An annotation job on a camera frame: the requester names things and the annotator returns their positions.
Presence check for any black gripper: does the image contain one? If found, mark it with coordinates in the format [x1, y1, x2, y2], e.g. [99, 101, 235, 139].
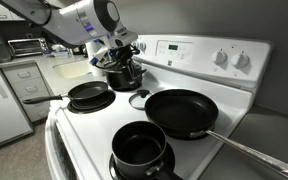
[107, 44, 146, 85]

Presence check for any glass lid with black knob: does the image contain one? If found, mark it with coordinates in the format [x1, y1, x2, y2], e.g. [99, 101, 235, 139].
[128, 89, 152, 111]

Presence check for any white stove knob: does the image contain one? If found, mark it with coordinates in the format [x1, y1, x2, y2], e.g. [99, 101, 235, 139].
[230, 51, 251, 70]
[135, 39, 148, 53]
[211, 49, 228, 66]

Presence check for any white electric stove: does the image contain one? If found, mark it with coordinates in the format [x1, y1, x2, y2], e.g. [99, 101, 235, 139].
[44, 34, 274, 180]

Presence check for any black stockpot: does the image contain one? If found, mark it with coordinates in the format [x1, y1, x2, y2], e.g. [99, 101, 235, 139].
[104, 59, 148, 92]

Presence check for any small black frying pan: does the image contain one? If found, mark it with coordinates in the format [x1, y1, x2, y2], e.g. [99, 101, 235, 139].
[22, 80, 109, 105]

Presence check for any large black frying pan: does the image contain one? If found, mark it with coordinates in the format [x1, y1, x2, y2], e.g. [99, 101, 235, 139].
[144, 88, 288, 180]

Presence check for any white kitchen sink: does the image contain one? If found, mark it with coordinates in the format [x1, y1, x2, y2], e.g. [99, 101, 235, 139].
[52, 59, 94, 80]

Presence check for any small black saucepan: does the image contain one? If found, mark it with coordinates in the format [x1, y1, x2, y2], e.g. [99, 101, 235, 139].
[111, 120, 185, 180]

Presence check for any white drawer cabinet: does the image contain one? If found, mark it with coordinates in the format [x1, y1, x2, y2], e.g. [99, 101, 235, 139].
[0, 61, 52, 123]

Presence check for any silver toaster oven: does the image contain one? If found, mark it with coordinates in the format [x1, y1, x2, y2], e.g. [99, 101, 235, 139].
[7, 37, 49, 58]

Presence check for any white refrigerator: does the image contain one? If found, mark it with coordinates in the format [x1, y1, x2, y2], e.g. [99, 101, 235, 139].
[0, 41, 34, 153]

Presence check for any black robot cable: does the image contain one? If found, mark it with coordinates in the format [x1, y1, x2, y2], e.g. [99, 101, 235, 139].
[93, 46, 142, 72]

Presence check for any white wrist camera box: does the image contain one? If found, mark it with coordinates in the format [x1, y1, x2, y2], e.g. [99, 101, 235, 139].
[89, 45, 111, 67]

